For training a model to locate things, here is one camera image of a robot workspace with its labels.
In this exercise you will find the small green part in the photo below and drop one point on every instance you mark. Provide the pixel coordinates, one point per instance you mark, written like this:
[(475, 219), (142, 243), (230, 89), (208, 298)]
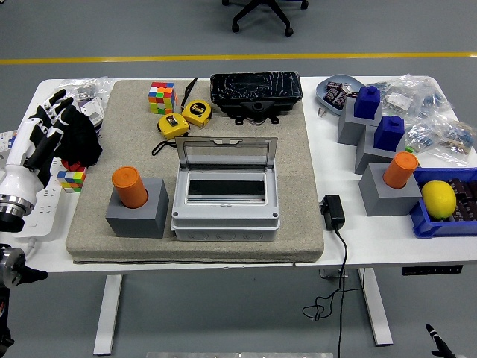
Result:
[(410, 149)]

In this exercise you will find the grey-brown mat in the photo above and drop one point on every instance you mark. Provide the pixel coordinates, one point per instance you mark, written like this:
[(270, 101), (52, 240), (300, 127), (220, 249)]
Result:
[(294, 149)]

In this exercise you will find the black cloth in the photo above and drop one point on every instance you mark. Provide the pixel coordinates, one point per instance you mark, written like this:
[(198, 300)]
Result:
[(83, 141)]

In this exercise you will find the metal bracket under table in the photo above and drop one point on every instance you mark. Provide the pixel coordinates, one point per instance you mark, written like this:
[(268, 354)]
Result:
[(329, 274)]

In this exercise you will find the black office chair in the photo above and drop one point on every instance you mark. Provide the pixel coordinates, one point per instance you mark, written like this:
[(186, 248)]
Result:
[(262, 11)]

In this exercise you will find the blue block with knob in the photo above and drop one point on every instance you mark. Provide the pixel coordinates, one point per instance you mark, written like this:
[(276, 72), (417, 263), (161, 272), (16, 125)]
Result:
[(389, 134), (367, 104)]

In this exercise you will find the blue plastic bin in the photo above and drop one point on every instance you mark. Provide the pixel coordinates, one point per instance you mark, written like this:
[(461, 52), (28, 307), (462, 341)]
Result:
[(428, 227)]

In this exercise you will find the grey junction box clear lid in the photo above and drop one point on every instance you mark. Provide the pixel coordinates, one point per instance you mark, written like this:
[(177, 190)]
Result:
[(223, 216)]

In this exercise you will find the white power strip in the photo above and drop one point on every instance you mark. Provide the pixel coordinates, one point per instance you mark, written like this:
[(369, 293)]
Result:
[(44, 212)]

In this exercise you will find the blue-grey dish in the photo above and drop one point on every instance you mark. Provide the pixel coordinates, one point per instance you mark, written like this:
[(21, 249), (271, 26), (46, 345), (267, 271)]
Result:
[(322, 91)]

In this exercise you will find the large colourful puzzle cube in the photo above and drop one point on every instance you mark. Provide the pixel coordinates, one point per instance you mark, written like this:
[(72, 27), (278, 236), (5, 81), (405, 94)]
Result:
[(162, 98)]

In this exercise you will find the small colourful puzzle cube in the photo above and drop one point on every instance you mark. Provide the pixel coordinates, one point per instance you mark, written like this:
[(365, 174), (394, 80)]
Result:
[(71, 182)]

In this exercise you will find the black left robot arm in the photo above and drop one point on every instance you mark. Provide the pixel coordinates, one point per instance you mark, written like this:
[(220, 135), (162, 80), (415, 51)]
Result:
[(11, 220)]

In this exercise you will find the white circuit breaker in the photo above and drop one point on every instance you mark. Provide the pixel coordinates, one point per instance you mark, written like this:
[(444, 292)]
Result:
[(7, 141)]

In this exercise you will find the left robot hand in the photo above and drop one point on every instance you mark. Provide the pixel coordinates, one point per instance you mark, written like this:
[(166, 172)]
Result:
[(20, 179)]

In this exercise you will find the white switch panel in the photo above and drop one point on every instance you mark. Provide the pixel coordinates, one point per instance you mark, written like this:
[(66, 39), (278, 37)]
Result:
[(93, 112)]

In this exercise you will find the yellow tape measure round label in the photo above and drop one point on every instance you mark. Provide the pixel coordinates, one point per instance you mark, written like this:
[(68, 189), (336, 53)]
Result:
[(197, 112)]

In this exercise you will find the grey block holder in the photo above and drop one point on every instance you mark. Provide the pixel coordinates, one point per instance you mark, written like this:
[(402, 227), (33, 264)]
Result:
[(350, 128), (369, 160)]

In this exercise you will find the black table control panel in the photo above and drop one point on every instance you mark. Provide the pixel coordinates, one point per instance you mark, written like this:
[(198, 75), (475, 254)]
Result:
[(432, 270)]

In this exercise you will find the dark patterned component packet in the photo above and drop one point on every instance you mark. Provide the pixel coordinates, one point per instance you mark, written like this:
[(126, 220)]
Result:
[(335, 98)]

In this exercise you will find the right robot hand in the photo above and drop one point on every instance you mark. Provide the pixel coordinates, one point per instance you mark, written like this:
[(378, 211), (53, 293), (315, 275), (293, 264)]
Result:
[(443, 347)]

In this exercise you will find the black film-wrapped device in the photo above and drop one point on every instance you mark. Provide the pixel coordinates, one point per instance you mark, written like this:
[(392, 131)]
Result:
[(253, 89)]

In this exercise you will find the small metal clips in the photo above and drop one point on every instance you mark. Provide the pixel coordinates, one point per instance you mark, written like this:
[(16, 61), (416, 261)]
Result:
[(322, 112)]

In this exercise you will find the red object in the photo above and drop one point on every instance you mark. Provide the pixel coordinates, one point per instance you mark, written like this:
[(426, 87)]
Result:
[(71, 166)]

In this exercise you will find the dark components pile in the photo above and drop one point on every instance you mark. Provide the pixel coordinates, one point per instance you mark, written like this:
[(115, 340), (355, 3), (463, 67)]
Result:
[(466, 201)]

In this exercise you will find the black power adapter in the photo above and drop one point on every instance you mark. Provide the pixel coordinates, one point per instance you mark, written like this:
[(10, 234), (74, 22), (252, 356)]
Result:
[(333, 212)]

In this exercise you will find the grey block with round hole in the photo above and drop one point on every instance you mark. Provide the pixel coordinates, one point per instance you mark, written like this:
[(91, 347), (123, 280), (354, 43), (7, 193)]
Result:
[(387, 197), (138, 223)]

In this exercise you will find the yellow lemon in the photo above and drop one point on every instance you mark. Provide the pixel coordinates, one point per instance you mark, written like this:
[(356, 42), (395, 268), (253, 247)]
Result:
[(439, 199)]

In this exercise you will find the clear bag of parts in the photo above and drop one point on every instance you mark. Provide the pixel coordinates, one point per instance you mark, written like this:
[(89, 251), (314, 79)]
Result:
[(97, 85), (425, 134), (460, 143), (406, 97)]

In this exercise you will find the orange cylinder battery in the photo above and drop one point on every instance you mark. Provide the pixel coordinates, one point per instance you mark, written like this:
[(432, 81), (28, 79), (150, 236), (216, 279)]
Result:
[(128, 186), (400, 169)]

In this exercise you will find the white table leg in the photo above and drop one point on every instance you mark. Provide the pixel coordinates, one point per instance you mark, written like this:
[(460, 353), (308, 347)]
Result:
[(108, 317), (376, 309)]

